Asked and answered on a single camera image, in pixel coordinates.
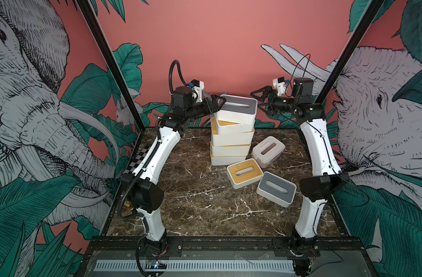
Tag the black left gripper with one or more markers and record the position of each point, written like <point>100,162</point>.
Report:
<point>206,104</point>

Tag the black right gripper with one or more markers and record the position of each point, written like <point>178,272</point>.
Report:
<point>270,92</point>

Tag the white box grey lid back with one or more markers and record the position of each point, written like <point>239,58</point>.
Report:
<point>238,109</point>

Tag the white box grey lid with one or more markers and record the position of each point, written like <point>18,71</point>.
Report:
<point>276,189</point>
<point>238,109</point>

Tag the white box bamboo lid corner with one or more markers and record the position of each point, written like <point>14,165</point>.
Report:
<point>231,139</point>

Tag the large white box bamboo lid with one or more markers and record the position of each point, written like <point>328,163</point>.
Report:
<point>230,151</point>

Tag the narrow white box bamboo lid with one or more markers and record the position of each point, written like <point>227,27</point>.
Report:
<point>229,128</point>

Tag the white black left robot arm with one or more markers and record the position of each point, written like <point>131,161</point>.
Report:
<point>142,197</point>

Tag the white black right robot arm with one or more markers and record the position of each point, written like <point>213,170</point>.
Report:
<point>327,176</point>

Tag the pink white drip tissue box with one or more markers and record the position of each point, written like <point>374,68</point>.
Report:
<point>267,151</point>

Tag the white box yellow wood lid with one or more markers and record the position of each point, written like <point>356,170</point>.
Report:
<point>226,161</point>

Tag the small white box bamboo lid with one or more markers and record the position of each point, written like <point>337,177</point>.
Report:
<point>244,173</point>

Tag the white box grey lid front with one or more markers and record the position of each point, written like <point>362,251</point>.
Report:
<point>276,189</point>

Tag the black white checkerboard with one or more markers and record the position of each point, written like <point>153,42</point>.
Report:
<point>137,157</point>

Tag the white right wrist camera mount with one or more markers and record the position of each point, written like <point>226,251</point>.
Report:
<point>280,85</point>

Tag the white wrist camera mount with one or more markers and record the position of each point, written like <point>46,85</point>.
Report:
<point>198,87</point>
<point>280,85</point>

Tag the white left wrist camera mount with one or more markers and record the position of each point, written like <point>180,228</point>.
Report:
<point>198,87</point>

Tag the black left frame post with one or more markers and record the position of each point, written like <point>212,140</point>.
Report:
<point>101,41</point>

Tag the black frame post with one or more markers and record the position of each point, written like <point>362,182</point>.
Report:
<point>101,41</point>
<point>339,65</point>

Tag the black right frame post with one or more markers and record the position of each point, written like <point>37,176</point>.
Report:
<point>339,65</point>

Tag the white ribbed cable duct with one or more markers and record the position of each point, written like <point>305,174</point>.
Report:
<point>276,266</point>

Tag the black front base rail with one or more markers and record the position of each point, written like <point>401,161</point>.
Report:
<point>176,247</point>

